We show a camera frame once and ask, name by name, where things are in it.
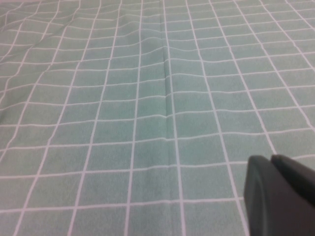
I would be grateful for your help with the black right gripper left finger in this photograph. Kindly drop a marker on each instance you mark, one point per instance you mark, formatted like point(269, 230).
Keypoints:
point(261, 201)

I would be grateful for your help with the green white-grid tablecloth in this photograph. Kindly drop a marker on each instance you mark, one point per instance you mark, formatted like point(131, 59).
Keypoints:
point(137, 103)

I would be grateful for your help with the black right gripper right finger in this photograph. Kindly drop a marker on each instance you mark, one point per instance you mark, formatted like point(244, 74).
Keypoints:
point(297, 179)

